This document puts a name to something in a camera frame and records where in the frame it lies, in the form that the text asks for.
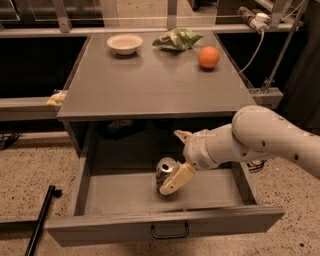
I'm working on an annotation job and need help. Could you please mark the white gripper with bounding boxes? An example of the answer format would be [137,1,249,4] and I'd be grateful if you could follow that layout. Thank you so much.
[159,129,219,196]

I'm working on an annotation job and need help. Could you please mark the green white 7up can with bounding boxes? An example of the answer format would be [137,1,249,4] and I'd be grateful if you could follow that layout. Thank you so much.
[156,157,179,195]

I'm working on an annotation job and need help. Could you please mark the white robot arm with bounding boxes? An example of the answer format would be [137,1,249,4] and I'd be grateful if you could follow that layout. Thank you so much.
[159,105,320,195]

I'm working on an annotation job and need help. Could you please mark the grey cabinet counter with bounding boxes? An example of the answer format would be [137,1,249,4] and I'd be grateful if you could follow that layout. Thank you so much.
[58,31,255,152]

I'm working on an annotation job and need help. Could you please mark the open grey drawer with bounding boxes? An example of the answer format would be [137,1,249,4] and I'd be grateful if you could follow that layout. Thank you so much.
[45,128,287,248]

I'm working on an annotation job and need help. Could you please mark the orange fruit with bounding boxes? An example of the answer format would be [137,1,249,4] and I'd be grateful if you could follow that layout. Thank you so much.
[198,46,220,69]

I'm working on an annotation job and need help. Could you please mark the green chip bag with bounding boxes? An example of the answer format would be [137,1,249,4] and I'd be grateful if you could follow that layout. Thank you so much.
[152,28,202,51]

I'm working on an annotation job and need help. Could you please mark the white bowl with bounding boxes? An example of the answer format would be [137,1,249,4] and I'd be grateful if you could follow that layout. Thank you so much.
[107,34,143,56]

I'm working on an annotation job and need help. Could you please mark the black pole on floor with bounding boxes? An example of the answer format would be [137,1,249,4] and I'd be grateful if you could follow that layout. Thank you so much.
[24,185,62,256]

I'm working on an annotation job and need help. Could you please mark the yellow snack bag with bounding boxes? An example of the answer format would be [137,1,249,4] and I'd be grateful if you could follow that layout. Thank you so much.
[47,90,67,107]

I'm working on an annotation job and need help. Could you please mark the black cable bundle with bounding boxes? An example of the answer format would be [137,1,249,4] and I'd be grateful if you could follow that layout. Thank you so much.
[246,159,268,173]

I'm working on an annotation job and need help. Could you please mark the black drawer handle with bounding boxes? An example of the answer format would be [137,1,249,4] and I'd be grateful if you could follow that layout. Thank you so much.
[151,223,189,240]

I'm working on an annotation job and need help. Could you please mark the white cable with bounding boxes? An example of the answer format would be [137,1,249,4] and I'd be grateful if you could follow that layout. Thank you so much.
[238,29,266,75]

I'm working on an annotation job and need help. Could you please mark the metal rail frame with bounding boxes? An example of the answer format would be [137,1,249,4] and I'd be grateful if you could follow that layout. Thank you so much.
[0,97,60,121]

